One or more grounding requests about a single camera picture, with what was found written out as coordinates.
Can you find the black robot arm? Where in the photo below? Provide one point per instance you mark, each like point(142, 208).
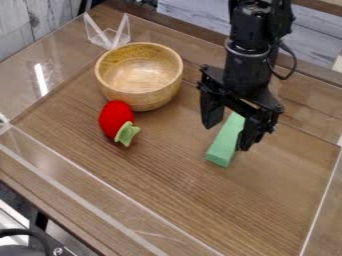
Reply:
point(260, 22)

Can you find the clear acrylic corner bracket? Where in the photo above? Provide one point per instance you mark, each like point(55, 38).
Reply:
point(109, 38)

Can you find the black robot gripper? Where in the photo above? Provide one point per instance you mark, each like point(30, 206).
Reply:
point(240, 87)

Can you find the green rectangular block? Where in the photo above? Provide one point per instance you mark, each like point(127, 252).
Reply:
point(223, 147)

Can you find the black table frame clamp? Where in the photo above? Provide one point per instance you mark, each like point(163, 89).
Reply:
point(22, 240)

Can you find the brown wooden bowl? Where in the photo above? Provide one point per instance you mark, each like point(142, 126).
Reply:
point(141, 74)

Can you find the red plush strawberry toy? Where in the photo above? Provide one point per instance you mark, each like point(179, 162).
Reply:
point(117, 122)

